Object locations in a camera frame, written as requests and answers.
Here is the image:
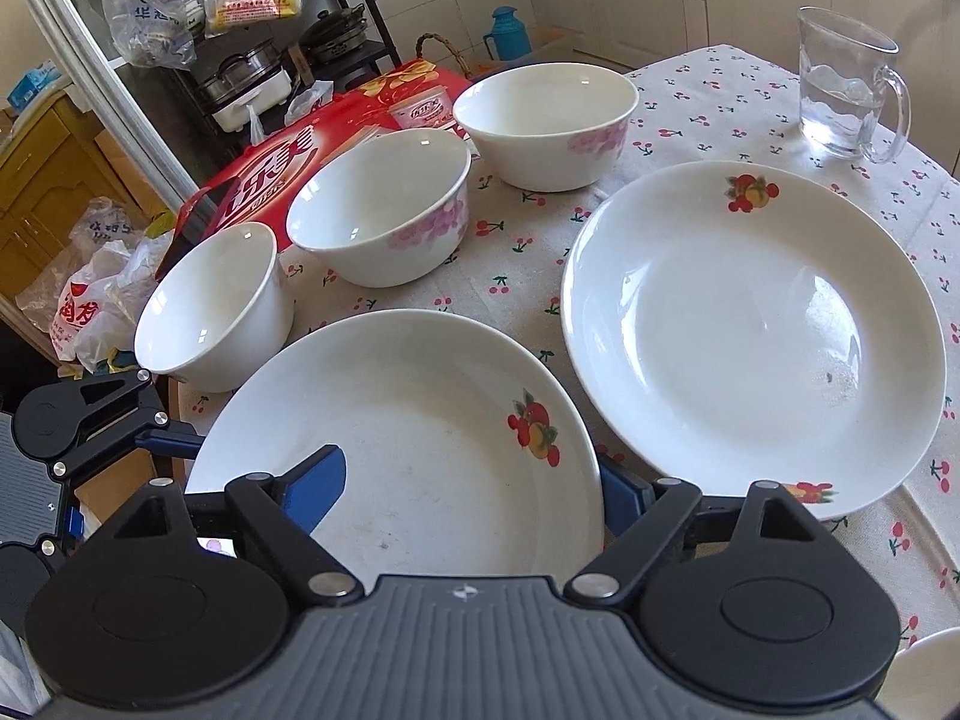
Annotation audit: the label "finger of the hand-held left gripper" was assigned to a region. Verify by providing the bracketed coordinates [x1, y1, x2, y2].
[46, 370, 206, 481]

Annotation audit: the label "black metal rack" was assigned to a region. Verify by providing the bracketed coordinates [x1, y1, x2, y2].
[112, 0, 403, 158]

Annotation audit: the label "white plate with fruit print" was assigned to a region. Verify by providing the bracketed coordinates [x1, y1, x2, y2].
[561, 161, 947, 523]
[184, 309, 605, 601]

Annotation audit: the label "wicker basket handle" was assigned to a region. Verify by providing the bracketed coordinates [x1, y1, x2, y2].
[415, 32, 470, 80]

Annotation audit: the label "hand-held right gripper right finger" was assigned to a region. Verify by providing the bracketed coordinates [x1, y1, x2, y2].
[562, 456, 835, 610]

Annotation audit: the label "small plain white bowl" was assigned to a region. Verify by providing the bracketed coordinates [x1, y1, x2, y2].
[134, 223, 296, 394]

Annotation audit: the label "wooden cabinet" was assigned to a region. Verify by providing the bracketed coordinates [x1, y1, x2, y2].
[0, 97, 197, 361]

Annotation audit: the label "steel pot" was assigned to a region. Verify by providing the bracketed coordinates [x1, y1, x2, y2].
[191, 45, 283, 103]

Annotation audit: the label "teal thermos jug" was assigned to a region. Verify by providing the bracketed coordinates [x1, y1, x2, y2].
[484, 6, 523, 62]

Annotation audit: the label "black pot with lid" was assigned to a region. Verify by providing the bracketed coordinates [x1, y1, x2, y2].
[298, 4, 370, 66]

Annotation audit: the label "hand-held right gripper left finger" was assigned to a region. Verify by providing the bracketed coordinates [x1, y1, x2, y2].
[90, 444, 366, 608]

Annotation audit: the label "cherry print tablecloth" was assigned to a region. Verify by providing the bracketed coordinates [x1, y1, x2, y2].
[169, 43, 960, 691]

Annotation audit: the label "red gift box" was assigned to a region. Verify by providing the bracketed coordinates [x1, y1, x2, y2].
[154, 64, 482, 282]

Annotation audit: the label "white plastic bag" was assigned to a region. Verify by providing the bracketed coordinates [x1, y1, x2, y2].
[244, 79, 335, 145]

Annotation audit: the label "plastic bag with clear containers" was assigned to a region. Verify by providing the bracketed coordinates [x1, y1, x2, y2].
[97, 0, 205, 68]

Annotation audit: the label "clear glass mug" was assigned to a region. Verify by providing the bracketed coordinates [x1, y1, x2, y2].
[796, 6, 913, 165]

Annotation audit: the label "white electric cooker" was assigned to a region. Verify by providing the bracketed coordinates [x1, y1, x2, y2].
[206, 69, 295, 130]

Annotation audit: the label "white door frame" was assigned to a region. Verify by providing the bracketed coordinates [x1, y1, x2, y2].
[0, 0, 200, 197]

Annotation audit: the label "blue tissue box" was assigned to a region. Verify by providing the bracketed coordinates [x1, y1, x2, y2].
[7, 60, 65, 110]

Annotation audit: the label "cardboard box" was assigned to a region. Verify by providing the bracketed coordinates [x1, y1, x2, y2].
[517, 24, 583, 65]

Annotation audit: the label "red print plastic bags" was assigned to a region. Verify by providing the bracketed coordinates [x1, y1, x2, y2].
[16, 199, 179, 377]

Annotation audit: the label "white bowl with pink flowers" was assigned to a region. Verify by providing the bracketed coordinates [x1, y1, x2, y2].
[452, 66, 640, 193]
[286, 128, 473, 288]

